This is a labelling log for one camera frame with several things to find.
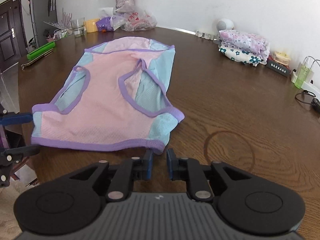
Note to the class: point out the green long box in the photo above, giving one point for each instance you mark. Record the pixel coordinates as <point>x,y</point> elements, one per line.
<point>41,50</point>

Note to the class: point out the pink blue purple mesh vest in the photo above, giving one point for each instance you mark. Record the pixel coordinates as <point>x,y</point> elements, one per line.
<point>114,98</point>

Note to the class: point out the yellow small item on box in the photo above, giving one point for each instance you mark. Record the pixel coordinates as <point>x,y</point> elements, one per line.
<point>281,58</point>

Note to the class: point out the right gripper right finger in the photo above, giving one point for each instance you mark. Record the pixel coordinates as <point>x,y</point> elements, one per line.
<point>194,174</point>

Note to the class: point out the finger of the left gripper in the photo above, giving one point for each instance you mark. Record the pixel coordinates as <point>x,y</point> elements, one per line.
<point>13,159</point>
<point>11,118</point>

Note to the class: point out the green liquid bottle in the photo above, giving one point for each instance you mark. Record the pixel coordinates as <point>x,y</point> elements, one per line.
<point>304,74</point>

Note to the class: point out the dark brown door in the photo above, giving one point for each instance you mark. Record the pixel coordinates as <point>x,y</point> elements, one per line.
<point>12,35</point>

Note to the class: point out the white power strip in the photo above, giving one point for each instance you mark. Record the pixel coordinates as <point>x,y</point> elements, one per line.
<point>306,85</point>

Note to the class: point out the grey refrigerator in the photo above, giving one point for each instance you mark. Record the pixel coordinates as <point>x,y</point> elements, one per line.
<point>43,15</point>

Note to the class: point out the clear plastic bag red print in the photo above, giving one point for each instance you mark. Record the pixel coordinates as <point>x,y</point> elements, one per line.
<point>137,20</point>

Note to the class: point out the clear drinking glass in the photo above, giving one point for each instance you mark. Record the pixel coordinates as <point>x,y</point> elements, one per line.
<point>78,27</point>

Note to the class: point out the purple tissue pack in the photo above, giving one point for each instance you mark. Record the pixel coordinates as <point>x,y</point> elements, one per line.
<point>106,24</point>

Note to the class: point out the black labelled box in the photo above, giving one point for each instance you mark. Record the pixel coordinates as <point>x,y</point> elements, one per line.
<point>277,67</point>

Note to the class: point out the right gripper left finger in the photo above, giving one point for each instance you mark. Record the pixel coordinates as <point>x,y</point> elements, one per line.
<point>124,175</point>

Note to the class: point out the folded white flower-print cloth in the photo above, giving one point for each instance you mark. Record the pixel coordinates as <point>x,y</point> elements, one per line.
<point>241,56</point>

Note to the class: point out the folded purple floral cloth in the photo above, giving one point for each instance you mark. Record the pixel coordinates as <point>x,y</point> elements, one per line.
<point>255,44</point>

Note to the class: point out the white round robot speaker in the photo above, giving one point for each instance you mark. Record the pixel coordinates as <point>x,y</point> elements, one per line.
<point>224,24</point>

